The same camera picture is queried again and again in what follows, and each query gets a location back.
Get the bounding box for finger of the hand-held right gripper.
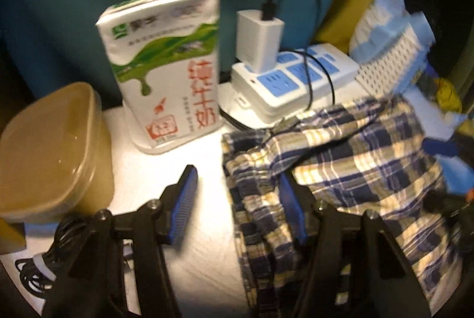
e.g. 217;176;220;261
424;189;474;218
422;138;460;157

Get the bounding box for cardboard box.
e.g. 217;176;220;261
0;220;28;255

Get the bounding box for white quilted table cover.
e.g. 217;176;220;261
0;105;260;318

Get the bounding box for black charging cable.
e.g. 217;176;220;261
261;0;336;130

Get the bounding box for brown lidded container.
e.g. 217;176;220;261
0;82;113;224

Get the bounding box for yellow printed plastic bag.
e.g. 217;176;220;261
435;77;463;115

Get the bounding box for white charger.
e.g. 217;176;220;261
236;9;285;74

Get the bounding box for blue white wrapped roll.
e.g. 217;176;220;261
350;0;435;65

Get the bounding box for white perforated plastic basket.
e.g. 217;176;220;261
355;22;430;96

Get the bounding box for white blue power strip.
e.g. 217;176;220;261
230;43;361;122

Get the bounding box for plaid pants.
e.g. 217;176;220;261
221;96;463;318

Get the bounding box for black cable bundle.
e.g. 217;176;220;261
15;212;134;304

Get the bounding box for green white milk carton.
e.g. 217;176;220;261
95;0;223;156

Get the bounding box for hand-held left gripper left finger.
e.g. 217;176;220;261
41;164;198;318

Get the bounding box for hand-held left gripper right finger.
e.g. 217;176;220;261
278;172;432;318

